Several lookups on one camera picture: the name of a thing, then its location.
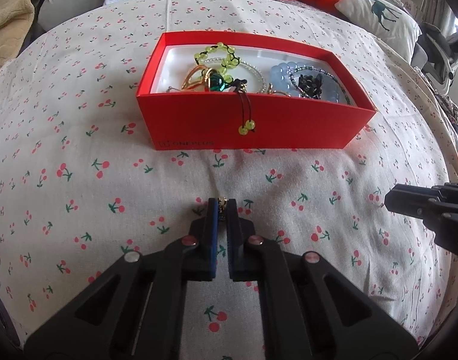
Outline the green beaded bracelet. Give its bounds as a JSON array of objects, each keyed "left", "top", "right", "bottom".
[{"left": 192, "top": 41, "right": 257, "bottom": 136}]

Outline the gold ring with green stone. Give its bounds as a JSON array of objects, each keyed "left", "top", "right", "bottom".
[{"left": 180, "top": 63, "right": 230, "bottom": 93}]

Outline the white deer print pillow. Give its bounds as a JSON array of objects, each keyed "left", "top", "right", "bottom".
[{"left": 335, "top": 0, "right": 422, "bottom": 63}]

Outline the grey office chair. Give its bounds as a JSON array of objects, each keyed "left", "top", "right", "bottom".
[{"left": 413, "top": 23, "right": 458, "bottom": 95}]

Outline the light blue beaded bracelet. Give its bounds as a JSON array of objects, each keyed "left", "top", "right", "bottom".
[{"left": 269, "top": 61, "right": 352, "bottom": 105}]

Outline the cherry print bed sheet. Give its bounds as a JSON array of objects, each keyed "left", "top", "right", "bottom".
[{"left": 0, "top": 0, "right": 458, "bottom": 343}]

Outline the red cardboard box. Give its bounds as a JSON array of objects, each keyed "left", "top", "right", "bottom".
[{"left": 136, "top": 31, "right": 376, "bottom": 150}]

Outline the small silver gold earring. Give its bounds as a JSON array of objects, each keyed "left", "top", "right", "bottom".
[{"left": 218, "top": 197, "right": 228, "bottom": 221}]

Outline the dark small bead bracelet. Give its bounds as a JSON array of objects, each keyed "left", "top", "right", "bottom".
[{"left": 287, "top": 66, "right": 346, "bottom": 100}]

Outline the black flower hair clip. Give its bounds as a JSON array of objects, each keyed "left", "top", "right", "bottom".
[{"left": 297, "top": 74, "right": 323, "bottom": 99}]

